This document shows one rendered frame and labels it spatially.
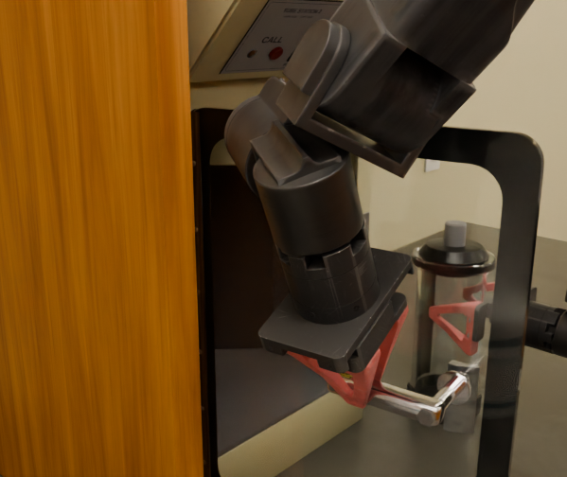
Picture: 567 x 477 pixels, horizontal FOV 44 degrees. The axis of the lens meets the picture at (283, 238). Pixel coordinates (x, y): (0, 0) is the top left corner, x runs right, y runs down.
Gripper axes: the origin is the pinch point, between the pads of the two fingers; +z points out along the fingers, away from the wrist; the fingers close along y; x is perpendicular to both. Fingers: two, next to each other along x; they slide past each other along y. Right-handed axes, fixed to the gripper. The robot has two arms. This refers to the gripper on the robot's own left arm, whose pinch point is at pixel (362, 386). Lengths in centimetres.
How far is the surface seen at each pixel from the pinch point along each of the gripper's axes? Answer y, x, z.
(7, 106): -4.8, -36.0, -18.4
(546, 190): -179, -45, 110
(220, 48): -13.7, -16.5, -20.0
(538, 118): -177, -46, 80
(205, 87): -15.6, -21.5, -15.3
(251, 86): -20.9, -20.9, -12.7
